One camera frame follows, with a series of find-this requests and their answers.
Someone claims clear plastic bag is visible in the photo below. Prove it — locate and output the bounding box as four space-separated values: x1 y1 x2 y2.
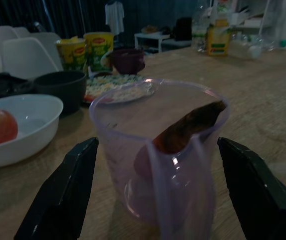
192 0 286 60

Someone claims white hanging shirt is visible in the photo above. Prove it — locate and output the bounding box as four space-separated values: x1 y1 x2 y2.
104 1 125 36

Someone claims orange brown sweet potato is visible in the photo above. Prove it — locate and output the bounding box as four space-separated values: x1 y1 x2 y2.
135 100 227 181

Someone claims yellow carton box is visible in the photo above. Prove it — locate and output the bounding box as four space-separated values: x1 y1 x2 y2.
206 18 231 57

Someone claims white oval bowl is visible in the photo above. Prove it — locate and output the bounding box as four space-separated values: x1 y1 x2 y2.
0 94 64 169

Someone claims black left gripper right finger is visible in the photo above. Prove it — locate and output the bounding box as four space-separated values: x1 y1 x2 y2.
217 136 286 240

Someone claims dark purple bowl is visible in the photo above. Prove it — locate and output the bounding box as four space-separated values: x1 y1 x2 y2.
111 47 146 75

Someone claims yellow instant noodle cup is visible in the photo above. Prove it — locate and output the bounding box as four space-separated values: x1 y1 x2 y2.
83 31 115 73
55 36 87 73

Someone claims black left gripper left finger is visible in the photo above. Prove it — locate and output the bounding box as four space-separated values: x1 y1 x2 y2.
13 136 99 240

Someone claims plate with mixed food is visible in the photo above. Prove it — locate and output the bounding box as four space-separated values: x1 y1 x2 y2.
82 73 156 104

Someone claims clear purple measuring cup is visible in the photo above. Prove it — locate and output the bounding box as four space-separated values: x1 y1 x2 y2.
89 77 231 240

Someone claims white side table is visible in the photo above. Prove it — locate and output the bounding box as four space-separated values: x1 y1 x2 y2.
134 31 192 53

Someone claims black round bowl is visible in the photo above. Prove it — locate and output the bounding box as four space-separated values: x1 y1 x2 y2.
34 70 87 115

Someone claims black crumpled cloth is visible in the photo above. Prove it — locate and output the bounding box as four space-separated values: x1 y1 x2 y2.
0 72 35 102

